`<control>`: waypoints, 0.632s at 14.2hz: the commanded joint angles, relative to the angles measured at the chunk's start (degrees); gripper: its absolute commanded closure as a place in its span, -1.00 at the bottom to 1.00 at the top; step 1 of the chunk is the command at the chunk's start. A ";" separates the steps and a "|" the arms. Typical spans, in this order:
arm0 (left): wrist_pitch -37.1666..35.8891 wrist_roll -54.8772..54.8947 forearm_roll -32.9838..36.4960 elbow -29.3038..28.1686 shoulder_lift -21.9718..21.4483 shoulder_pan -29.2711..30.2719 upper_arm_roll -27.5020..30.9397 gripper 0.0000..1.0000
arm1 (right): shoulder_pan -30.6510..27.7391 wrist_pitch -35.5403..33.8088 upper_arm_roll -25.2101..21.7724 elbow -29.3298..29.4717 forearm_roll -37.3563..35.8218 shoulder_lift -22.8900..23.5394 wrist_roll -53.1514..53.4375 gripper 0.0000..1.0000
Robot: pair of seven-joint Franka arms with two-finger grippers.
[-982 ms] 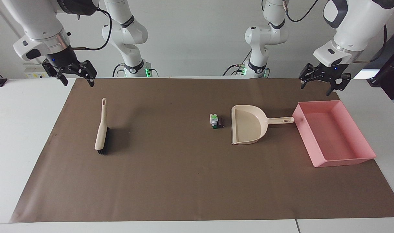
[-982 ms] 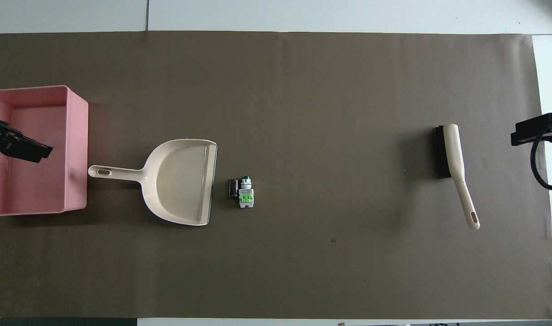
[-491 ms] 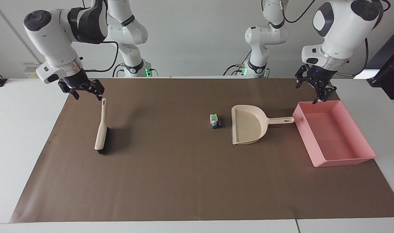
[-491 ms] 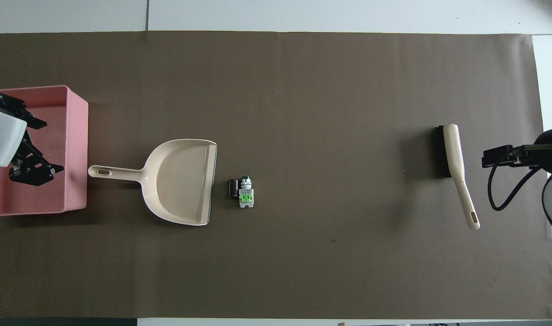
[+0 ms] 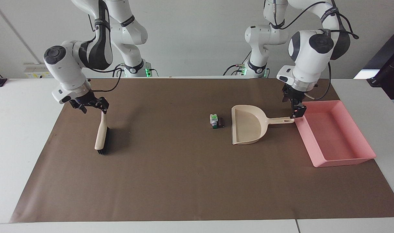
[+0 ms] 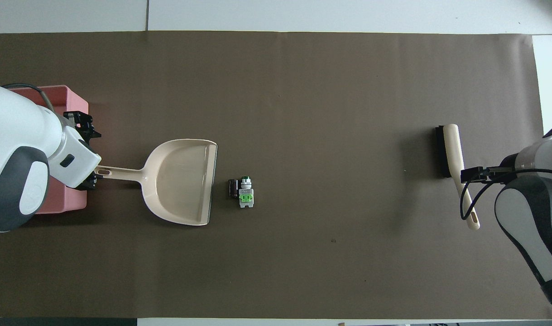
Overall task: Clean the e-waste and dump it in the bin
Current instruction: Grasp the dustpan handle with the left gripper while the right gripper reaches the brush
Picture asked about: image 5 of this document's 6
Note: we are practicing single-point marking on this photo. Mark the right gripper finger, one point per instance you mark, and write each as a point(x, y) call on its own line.
point(98, 106)
point(103, 102)

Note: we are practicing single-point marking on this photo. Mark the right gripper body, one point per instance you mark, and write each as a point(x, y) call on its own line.
point(84, 100)

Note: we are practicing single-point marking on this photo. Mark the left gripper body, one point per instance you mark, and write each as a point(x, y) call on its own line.
point(293, 95)

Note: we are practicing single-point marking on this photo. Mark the beige hand brush black bristles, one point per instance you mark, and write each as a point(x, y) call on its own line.
point(101, 136)

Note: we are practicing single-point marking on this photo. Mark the beige plastic dustpan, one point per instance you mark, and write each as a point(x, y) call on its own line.
point(248, 124)

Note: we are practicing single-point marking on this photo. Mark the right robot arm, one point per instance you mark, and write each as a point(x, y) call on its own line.
point(100, 48)

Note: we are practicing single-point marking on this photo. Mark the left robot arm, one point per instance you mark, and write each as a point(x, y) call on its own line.
point(308, 55)

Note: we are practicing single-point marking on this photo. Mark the pink plastic tray bin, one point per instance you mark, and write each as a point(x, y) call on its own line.
point(332, 136)

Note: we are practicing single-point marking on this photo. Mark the dark brown electronic part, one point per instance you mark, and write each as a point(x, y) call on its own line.
point(221, 122)

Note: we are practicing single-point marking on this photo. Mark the white green electronic part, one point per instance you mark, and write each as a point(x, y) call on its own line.
point(213, 120)

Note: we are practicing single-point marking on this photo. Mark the white wall socket box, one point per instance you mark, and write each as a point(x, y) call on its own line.
point(37, 72)

